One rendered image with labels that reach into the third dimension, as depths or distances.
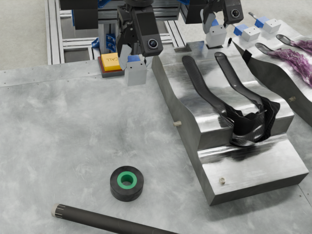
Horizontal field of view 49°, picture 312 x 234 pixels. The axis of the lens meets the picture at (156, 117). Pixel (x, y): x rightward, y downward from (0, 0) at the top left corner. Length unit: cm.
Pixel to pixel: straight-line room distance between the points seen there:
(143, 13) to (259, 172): 47
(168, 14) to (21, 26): 141
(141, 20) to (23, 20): 202
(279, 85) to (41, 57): 167
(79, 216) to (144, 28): 43
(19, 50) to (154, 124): 165
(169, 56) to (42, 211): 55
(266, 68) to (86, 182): 66
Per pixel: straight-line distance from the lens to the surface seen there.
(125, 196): 81
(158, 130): 95
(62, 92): 104
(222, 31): 108
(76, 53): 208
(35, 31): 262
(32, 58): 240
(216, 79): 101
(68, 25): 230
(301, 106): 112
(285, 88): 113
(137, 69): 88
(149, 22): 78
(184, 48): 111
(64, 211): 79
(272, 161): 91
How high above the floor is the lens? 155
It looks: 50 degrees down
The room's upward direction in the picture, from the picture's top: 10 degrees clockwise
